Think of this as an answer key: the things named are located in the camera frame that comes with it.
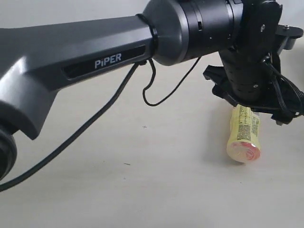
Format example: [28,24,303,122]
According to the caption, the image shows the yellow juice bottle red cap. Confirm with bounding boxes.
[227,105,261,163]

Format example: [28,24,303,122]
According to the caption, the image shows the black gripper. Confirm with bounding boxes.
[203,48,304,125]

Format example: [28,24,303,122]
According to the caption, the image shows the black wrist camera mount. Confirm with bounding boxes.
[272,25,304,54]

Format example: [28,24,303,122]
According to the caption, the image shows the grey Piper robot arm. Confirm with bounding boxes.
[0,0,304,190]

